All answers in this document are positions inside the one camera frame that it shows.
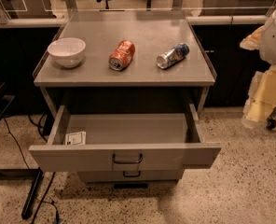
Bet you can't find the grey top drawer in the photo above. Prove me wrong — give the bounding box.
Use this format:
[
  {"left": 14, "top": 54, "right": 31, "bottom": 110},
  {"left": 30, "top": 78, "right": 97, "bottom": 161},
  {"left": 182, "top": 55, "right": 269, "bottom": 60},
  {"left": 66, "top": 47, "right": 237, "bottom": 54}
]
[{"left": 29, "top": 106, "right": 221, "bottom": 172}]

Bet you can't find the grey drawer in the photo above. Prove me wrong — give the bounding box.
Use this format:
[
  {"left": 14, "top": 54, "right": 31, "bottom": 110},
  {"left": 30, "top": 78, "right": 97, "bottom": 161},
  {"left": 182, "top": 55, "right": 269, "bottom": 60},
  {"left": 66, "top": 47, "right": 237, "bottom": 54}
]
[
  {"left": 77, "top": 169, "right": 185, "bottom": 183},
  {"left": 29, "top": 106, "right": 221, "bottom": 172}
]

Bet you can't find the orange soda can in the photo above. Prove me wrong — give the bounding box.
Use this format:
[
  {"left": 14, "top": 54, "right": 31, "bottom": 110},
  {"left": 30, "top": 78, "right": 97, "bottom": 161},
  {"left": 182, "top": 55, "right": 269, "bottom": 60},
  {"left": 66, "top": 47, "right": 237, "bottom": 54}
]
[{"left": 109, "top": 40, "right": 135, "bottom": 71}]

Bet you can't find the blue silver soda can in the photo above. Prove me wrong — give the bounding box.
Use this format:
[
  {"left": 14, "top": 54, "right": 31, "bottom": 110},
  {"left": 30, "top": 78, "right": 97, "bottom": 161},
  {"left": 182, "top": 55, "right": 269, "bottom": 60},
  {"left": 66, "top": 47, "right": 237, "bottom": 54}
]
[{"left": 156, "top": 43, "right": 189, "bottom": 70}]

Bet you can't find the black floor cable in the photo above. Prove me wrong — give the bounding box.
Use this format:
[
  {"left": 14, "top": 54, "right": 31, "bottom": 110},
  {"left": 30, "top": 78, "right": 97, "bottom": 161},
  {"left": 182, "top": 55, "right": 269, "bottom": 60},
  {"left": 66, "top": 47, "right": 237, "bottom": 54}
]
[{"left": 1, "top": 112, "right": 62, "bottom": 224}]

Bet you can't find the grey drawer cabinet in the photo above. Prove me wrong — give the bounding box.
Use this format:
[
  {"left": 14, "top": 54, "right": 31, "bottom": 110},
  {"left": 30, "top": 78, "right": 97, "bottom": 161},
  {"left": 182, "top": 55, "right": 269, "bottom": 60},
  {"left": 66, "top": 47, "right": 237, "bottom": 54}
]
[{"left": 29, "top": 11, "right": 221, "bottom": 183}]

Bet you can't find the grey bottom drawer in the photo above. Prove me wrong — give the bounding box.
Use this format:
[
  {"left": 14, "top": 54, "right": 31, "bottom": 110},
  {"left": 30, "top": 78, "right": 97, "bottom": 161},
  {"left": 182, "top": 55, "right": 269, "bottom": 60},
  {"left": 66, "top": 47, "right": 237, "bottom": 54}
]
[{"left": 77, "top": 169, "right": 185, "bottom": 183}]

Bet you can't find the white ceramic bowl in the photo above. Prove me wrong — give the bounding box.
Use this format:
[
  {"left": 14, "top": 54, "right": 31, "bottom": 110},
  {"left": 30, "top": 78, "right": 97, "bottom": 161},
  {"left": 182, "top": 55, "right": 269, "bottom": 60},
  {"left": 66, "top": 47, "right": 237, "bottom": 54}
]
[{"left": 48, "top": 37, "right": 86, "bottom": 68}]

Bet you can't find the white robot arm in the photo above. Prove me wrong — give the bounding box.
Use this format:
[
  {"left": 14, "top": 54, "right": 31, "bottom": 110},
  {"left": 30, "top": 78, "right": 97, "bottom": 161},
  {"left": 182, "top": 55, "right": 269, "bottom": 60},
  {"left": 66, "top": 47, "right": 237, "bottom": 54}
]
[{"left": 240, "top": 9, "right": 276, "bottom": 129}]

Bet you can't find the black table leg bar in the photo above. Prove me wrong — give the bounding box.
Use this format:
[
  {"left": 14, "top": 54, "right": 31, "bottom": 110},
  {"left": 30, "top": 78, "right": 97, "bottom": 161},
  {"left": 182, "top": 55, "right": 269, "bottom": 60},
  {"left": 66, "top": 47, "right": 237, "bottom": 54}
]
[{"left": 21, "top": 169, "right": 43, "bottom": 220}]

